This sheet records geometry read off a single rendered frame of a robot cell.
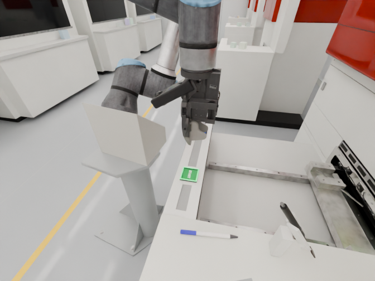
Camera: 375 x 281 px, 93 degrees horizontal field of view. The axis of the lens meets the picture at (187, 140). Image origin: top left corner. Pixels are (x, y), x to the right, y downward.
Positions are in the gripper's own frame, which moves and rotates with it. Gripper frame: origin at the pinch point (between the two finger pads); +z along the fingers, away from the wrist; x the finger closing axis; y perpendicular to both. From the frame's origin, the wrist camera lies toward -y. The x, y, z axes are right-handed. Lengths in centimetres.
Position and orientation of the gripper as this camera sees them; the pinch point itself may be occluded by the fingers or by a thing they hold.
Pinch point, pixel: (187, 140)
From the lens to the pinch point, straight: 50.6
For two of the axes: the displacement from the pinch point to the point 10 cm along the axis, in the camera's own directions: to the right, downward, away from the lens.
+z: 0.0, 7.9, 6.2
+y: 9.8, 1.3, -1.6
